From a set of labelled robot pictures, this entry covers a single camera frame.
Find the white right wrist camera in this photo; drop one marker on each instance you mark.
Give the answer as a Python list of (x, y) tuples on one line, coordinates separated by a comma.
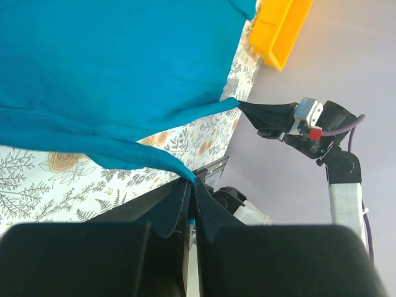
[(306, 117)]

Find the aluminium frame rail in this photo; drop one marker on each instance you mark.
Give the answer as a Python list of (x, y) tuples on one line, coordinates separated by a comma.
[(212, 172)]

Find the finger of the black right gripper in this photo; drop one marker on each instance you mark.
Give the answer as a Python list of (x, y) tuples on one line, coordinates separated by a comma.
[(270, 121)]

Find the blue t shirt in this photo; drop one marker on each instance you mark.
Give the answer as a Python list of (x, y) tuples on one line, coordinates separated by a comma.
[(96, 77)]

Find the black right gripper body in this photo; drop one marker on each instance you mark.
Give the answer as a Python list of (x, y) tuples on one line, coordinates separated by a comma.
[(335, 122)]

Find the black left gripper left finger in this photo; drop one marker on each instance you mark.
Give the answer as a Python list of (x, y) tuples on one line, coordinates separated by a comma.
[(116, 257)]

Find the floral patterned table mat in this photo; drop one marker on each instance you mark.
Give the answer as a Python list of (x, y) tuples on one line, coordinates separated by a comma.
[(42, 186)]

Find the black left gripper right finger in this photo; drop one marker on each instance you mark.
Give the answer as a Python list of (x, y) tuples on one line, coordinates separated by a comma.
[(278, 260)]

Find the yellow plastic bin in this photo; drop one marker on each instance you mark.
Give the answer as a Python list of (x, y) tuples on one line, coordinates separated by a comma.
[(276, 28)]

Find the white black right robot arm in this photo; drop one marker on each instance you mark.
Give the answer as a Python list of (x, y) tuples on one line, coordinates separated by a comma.
[(343, 171)]

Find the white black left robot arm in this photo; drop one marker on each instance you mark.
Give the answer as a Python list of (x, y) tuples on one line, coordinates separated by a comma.
[(241, 207)]

